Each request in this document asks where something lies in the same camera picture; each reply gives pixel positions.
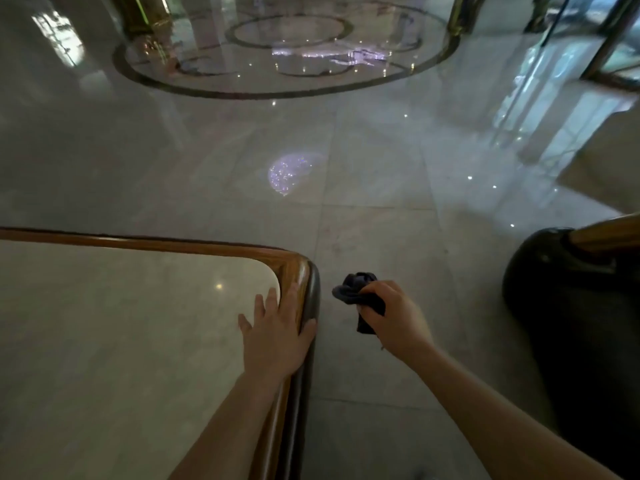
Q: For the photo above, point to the person's left hand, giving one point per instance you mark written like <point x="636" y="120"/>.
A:
<point x="274" y="339"/>

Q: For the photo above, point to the person's left little finger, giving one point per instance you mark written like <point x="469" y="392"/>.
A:
<point x="245" y="324"/>

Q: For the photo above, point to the person's left thumb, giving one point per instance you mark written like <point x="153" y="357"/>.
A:
<point x="308" y="330"/>

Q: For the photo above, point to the person's right forearm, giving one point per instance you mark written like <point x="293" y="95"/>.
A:
<point x="492" y="422"/>

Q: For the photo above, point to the gold pillar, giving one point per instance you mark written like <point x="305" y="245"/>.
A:
<point x="134" y="15"/>

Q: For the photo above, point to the dark grey cleaning cloth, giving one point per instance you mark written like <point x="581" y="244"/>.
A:
<point x="361" y="297"/>

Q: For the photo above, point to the person's left middle finger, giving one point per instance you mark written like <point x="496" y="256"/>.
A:
<point x="272" y="303"/>

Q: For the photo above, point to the person's right hand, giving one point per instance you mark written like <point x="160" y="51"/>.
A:
<point x="400" y="322"/>

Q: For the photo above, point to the person's left forearm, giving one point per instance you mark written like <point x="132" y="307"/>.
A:
<point x="230" y="428"/>

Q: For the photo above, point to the black leather armchair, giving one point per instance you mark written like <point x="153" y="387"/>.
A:
<point x="580" y="334"/>

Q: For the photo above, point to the person's right fingers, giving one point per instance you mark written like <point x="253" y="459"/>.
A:
<point x="376" y="295"/>

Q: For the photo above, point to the marble table with wooden rim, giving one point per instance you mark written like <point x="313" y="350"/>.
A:
<point x="150" y="344"/>

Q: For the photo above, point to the gold framed glass door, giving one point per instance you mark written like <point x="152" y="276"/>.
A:
<point x="607" y="37"/>

